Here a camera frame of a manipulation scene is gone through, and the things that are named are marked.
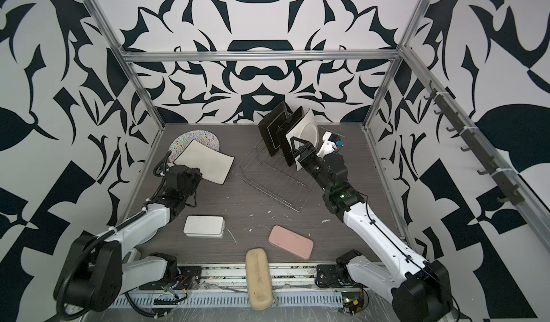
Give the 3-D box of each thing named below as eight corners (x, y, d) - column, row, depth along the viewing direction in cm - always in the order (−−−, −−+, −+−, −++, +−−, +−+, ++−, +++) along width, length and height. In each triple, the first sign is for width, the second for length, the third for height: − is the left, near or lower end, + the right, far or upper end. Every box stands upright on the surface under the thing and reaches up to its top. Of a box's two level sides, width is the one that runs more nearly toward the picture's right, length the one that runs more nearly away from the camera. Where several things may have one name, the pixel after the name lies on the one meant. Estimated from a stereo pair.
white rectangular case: (186, 237, 85) (181, 233, 80) (190, 220, 89) (186, 215, 84) (223, 237, 85) (220, 233, 80) (225, 220, 89) (223, 215, 84)
